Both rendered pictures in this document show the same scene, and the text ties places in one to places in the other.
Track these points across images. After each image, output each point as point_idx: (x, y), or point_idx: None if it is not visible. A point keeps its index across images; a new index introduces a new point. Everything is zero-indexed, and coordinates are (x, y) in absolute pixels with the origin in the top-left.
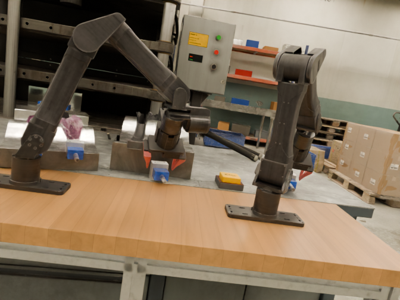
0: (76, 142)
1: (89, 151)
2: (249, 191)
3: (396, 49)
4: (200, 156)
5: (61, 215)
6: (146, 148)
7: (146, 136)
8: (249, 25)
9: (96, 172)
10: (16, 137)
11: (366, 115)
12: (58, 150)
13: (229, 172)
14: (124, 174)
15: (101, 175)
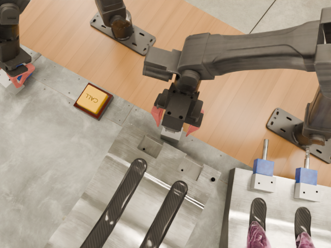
0: (265, 175)
1: (244, 177)
2: (82, 83)
3: None
4: (22, 244)
5: (281, 73)
6: (200, 113)
7: (142, 235)
8: None
9: (232, 163)
10: (324, 239)
11: None
12: (280, 181)
13: (85, 106)
14: (203, 154)
15: (229, 155)
